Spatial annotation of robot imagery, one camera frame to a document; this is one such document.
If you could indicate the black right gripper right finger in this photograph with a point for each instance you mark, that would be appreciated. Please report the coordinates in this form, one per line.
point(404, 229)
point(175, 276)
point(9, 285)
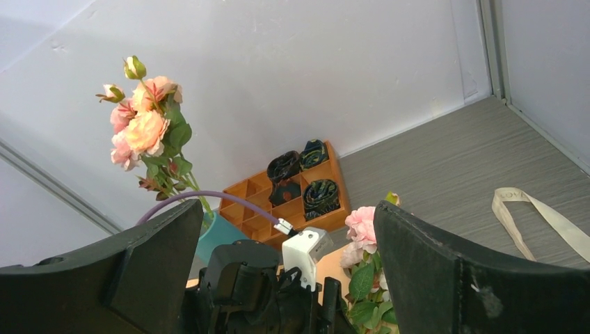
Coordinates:
point(440, 282)

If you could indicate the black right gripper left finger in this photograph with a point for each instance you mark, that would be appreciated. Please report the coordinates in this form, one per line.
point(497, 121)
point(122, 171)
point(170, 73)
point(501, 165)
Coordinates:
point(131, 282)

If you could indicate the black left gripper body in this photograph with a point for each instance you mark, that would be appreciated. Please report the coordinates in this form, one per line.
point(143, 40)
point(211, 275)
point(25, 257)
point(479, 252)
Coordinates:
point(242, 290)

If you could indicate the green and peach wrapping paper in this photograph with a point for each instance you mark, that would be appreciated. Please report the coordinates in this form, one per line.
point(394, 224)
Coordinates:
point(328, 266)

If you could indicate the pink flower bunch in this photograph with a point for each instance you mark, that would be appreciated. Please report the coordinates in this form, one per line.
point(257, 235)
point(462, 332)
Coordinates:
point(368, 304)

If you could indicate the teal cylindrical vase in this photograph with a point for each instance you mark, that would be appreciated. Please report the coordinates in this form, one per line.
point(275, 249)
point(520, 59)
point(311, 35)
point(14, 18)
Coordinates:
point(216, 231)

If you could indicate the orange wooden compartment tray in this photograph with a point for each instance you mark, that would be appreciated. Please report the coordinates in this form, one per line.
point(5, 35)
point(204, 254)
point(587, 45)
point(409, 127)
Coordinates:
point(257, 189)

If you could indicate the dark rolled cloth middle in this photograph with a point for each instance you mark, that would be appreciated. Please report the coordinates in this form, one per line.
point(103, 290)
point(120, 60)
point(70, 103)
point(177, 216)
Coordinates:
point(283, 192)

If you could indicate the dark rolled cloth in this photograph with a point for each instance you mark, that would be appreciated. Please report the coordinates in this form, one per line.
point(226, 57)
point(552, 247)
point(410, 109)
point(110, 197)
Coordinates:
point(283, 192)
point(319, 198)
point(314, 153)
point(284, 167)

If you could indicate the dark rolled cloth front right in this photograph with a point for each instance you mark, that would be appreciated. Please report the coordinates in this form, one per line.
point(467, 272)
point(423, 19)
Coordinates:
point(319, 198)

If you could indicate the dark rolled cloth back left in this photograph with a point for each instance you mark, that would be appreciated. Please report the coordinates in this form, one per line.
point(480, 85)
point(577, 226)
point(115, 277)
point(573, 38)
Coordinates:
point(284, 167)

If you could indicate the dark rolled cloth back right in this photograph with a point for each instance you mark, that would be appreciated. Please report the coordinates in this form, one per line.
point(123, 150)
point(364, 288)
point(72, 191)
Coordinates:
point(314, 153)

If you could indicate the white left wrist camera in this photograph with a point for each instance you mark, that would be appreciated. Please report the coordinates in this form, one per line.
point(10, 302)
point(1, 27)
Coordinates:
point(303, 251)

